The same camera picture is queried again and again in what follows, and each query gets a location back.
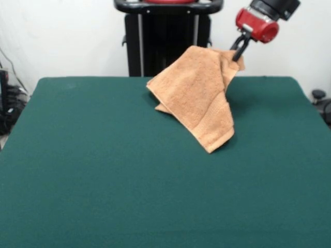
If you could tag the tan terry towel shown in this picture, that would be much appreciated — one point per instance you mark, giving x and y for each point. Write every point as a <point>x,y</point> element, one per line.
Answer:
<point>194,90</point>

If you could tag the black equipment stack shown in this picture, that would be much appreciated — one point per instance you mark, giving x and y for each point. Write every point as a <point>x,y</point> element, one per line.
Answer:
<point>5,103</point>

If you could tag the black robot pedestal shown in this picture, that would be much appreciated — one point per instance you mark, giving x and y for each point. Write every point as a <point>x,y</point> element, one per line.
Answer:
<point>160,46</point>

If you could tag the dark green table cloth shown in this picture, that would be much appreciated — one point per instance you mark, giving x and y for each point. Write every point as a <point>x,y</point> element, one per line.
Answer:
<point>77,180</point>

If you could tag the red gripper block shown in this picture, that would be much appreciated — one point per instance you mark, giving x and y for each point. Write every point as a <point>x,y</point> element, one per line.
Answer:
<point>258,25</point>

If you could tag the black office chair base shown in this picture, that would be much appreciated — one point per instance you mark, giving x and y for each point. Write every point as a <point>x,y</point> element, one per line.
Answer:
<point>320,100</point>

